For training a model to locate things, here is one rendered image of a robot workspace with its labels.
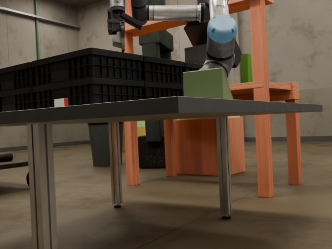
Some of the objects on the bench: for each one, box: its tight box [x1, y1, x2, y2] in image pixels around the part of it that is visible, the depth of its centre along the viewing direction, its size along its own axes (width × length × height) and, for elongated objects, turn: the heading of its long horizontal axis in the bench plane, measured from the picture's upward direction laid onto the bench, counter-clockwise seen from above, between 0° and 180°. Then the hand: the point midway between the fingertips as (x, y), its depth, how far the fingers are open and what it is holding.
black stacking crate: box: [142, 82, 184, 99], centre depth 192 cm, size 40×30×12 cm
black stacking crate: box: [33, 77, 144, 109], centre depth 168 cm, size 40×30×12 cm
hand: (123, 49), depth 189 cm, fingers open, 5 cm apart
